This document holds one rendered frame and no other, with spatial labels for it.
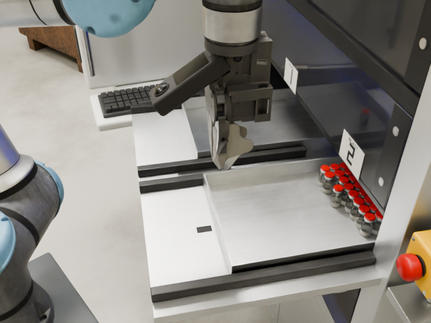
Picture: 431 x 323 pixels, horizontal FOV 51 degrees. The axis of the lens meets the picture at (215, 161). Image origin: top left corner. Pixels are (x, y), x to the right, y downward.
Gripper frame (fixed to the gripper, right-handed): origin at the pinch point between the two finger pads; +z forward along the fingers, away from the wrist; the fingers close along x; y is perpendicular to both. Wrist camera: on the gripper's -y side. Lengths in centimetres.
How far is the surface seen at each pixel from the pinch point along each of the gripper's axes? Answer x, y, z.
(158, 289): -7.2, -11.1, 19.6
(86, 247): 92, -40, 110
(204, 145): 35.1, 4.7, 21.4
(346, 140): 9.3, 27.5, 6.0
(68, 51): 283, -55, 95
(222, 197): 15.2, 4.8, 21.4
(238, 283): -8.2, 2.4, 20.2
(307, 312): 11, 28, 63
